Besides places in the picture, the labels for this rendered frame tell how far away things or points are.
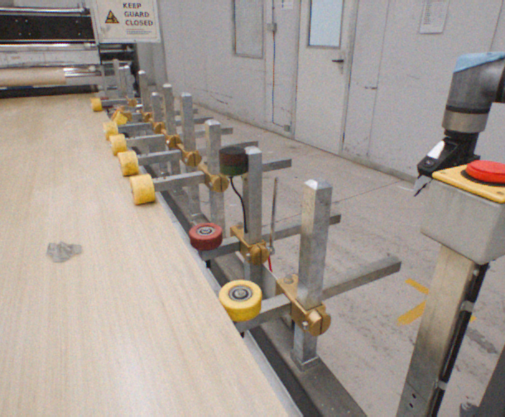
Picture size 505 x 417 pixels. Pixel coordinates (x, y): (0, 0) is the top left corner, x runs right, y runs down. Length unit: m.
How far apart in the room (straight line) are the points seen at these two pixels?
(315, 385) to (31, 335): 0.53
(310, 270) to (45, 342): 0.45
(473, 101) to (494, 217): 0.58
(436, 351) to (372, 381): 1.28
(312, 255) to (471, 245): 0.32
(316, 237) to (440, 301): 0.25
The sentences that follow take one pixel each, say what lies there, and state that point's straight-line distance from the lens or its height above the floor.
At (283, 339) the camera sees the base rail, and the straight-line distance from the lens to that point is 0.88.
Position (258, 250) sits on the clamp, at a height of 0.87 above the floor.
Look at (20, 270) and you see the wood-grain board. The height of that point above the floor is 0.90.
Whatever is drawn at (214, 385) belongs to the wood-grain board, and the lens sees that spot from 0.56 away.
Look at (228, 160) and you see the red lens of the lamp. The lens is 0.76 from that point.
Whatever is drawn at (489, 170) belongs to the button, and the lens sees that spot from 0.38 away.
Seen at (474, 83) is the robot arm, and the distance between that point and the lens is 0.91.
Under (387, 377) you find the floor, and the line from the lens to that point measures 1.79.
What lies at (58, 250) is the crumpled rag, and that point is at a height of 0.92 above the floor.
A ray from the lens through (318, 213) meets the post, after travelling 0.60.
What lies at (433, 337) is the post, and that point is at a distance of 0.48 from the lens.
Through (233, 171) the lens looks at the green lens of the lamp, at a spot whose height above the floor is 1.08.
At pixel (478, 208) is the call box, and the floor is 1.20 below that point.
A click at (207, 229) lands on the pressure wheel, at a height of 0.91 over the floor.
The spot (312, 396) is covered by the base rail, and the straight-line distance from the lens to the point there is 0.80.
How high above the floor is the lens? 1.34
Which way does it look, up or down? 26 degrees down
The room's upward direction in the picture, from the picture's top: straight up
